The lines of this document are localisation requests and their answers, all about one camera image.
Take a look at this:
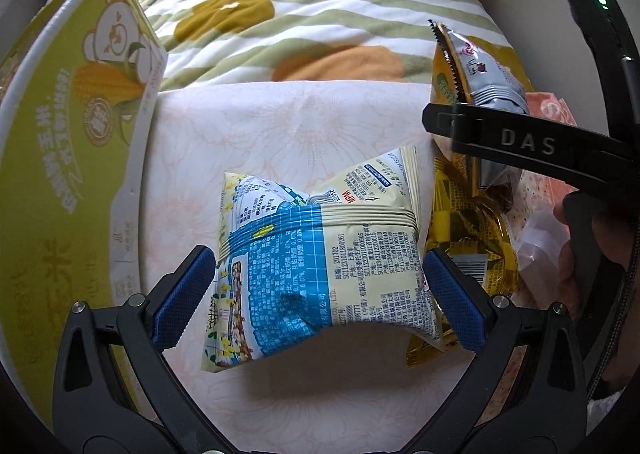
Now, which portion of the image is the grey and yellow snack packet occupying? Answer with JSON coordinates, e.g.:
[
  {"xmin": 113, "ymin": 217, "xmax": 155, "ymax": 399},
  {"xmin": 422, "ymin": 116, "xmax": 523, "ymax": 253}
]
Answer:
[{"xmin": 427, "ymin": 20, "xmax": 532, "ymax": 195}]

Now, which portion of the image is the black braided cable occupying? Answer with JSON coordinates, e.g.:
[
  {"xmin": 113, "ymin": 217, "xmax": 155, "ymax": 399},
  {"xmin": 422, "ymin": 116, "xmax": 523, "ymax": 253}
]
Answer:
[{"xmin": 585, "ymin": 228, "xmax": 640, "ymax": 402}]

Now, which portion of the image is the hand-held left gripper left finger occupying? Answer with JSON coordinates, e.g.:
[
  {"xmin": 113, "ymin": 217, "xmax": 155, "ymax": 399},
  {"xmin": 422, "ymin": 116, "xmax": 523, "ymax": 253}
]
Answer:
[{"xmin": 51, "ymin": 245, "xmax": 236, "ymax": 454}]

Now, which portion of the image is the gold snack packet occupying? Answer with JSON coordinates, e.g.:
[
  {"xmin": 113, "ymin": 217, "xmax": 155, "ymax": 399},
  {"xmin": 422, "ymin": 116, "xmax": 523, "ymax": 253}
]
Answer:
[{"xmin": 404, "ymin": 154, "xmax": 522, "ymax": 370}]

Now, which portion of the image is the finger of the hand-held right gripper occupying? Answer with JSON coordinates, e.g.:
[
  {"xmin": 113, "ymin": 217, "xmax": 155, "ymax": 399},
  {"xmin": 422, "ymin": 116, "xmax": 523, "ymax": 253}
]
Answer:
[{"xmin": 422, "ymin": 102, "xmax": 493, "ymax": 159}]

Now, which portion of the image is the blue and cream snack packet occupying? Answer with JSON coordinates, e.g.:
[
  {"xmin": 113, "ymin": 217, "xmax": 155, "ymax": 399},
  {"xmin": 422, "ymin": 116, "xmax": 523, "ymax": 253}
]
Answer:
[{"xmin": 201, "ymin": 145, "xmax": 447, "ymax": 376}]

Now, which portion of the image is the floral striped quilt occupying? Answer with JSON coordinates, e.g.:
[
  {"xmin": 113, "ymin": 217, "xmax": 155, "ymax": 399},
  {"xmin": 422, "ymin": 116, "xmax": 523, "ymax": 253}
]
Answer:
[{"xmin": 44, "ymin": 0, "xmax": 533, "ymax": 97}]

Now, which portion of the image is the person's right hand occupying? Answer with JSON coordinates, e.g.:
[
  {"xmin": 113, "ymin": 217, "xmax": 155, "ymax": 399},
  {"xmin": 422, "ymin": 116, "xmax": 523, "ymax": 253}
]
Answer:
[{"xmin": 554, "ymin": 236, "xmax": 583, "ymax": 327}]

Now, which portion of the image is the pink snack packet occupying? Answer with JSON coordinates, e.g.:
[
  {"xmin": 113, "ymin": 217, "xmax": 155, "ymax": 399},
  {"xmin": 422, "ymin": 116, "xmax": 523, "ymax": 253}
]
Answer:
[{"xmin": 512, "ymin": 206, "xmax": 572, "ymax": 285}]

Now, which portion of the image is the green cardboard box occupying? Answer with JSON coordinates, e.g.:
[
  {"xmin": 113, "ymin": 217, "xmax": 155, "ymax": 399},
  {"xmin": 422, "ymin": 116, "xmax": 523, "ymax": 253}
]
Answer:
[{"xmin": 0, "ymin": 0, "xmax": 169, "ymax": 435}]

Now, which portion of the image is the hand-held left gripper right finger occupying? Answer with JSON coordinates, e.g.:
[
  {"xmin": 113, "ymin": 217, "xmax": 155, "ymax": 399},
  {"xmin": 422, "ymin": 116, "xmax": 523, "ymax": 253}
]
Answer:
[{"xmin": 400, "ymin": 248, "xmax": 588, "ymax": 454}]

